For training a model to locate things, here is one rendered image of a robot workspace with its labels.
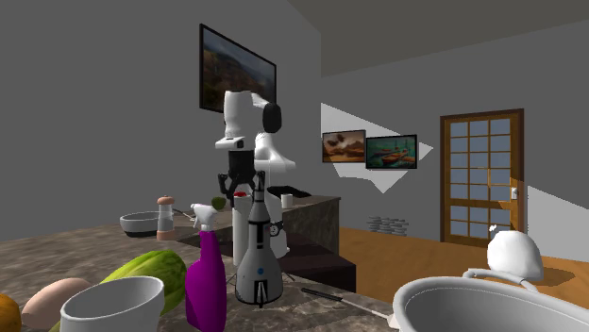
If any large grey pot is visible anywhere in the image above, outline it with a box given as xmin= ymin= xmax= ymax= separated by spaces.
xmin=392 ymin=268 xmax=589 ymax=332

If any white cup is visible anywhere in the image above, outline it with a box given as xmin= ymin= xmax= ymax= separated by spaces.
xmin=59 ymin=274 xmax=166 ymax=332

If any black-handled utensil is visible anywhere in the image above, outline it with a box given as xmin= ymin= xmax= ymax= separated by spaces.
xmin=300 ymin=287 xmax=399 ymax=330

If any black tray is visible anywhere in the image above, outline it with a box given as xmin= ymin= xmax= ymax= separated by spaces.
xmin=266 ymin=185 xmax=312 ymax=199

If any small grey bowl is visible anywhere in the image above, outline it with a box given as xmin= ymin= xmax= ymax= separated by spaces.
xmin=119 ymin=210 xmax=162 ymax=239

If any clear shaker with brown cap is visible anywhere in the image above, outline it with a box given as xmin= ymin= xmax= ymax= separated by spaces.
xmin=156 ymin=194 xmax=177 ymax=242

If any brown wall picture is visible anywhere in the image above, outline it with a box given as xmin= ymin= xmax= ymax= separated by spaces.
xmin=321 ymin=129 xmax=367 ymax=164

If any large landscape wall picture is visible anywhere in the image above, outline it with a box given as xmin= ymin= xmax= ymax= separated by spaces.
xmin=198 ymin=23 xmax=278 ymax=117

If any green melon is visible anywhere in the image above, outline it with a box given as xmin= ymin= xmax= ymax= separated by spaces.
xmin=50 ymin=249 xmax=188 ymax=332

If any white rounded object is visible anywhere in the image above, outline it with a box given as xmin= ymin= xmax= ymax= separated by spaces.
xmin=486 ymin=224 xmax=546 ymax=282

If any grey and black rocket model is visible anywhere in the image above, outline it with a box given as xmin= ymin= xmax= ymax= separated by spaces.
xmin=234 ymin=170 xmax=284 ymax=308

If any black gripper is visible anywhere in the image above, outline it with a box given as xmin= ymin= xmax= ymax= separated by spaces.
xmin=217 ymin=149 xmax=260 ymax=197

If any teal boat wall picture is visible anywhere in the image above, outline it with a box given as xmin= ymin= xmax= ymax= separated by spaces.
xmin=364 ymin=134 xmax=418 ymax=171

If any brown door with glass panes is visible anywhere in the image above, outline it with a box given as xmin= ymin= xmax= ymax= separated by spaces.
xmin=439 ymin=108 xmax=526 ymax=248

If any pale pink egg-shaped thing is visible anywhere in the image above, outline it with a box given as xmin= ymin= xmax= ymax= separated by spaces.
xmin=21 ymin=276 xmax=93 ymax=331

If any white cylinder with red top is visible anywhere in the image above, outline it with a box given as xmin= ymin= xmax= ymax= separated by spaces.
xmin=231 ymin=191 xmax=253 ymax=268

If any orange round fruit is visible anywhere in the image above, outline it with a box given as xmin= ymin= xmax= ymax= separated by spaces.
xmin=0 ymin=293 xmax=24 ymax=332

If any purple spray bottle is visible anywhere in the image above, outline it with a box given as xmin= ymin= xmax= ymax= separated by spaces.
xmin=184 ymin=203 xmax=228 ymax=332

